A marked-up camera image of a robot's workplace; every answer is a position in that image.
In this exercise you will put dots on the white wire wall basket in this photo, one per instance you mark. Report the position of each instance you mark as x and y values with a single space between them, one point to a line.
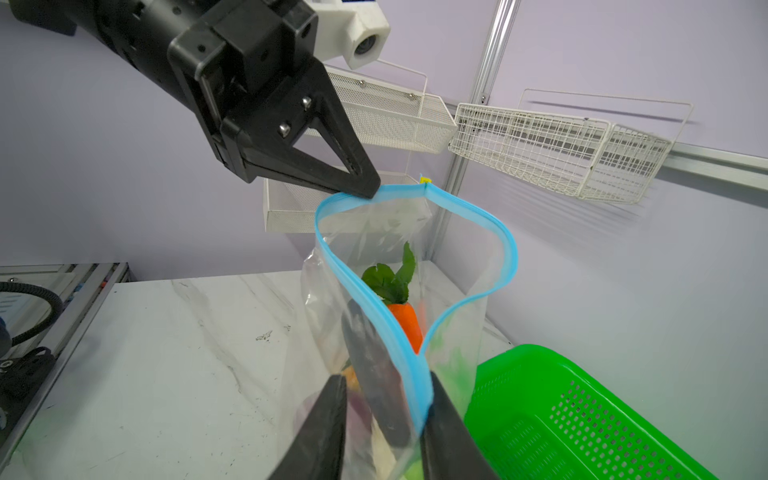
594 147

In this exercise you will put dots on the clear zip top bag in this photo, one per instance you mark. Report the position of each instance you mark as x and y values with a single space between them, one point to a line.
463 255

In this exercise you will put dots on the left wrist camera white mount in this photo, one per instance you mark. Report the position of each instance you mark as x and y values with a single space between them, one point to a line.
353 30

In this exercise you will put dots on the dark toy eggplant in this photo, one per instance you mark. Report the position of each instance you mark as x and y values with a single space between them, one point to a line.
379 379

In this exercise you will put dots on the orange toy carrot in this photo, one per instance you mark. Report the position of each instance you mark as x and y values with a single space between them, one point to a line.
393 289

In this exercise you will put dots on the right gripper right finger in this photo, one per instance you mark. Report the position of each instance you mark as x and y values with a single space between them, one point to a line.
447 449

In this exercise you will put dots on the green plastic basket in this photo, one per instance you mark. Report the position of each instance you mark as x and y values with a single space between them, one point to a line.
534 414

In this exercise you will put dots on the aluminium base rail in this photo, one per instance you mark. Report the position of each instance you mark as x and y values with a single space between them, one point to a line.
83 288

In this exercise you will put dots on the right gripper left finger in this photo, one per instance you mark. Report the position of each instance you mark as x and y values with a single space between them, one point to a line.
317 451

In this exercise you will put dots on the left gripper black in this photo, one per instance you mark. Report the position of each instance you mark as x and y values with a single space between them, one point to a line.
246 69

